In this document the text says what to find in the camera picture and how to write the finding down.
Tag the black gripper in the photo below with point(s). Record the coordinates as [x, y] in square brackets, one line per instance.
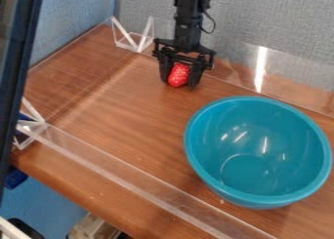
[170, 53]

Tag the red strawberry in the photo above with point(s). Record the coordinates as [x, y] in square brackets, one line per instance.
[179, 75]

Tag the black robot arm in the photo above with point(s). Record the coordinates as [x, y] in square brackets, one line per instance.
[183, 48]

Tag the blue plastic bowl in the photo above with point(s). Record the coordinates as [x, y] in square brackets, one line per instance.
[258, 151]

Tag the clear acrylic left barrier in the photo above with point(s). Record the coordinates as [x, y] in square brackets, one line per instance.
[67, 76]

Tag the clear acrylic barrier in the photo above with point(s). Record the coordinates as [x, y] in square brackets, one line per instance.
[175, 201]
[296, 80]
[67, 76]

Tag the clear acrylic back barrier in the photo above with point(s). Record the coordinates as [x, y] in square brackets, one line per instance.
[296, 80]

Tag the clear acrylic front barrier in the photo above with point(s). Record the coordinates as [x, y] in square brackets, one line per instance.
[175, 201]

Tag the blue clamp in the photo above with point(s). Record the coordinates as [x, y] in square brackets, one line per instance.
[16, 176]

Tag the grey box under table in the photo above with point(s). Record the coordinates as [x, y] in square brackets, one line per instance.
[94, 228]

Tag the white black object below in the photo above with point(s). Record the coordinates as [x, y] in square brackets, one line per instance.
[16, 229]

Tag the dark blue frame post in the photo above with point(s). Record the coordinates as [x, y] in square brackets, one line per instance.
[19, 17]

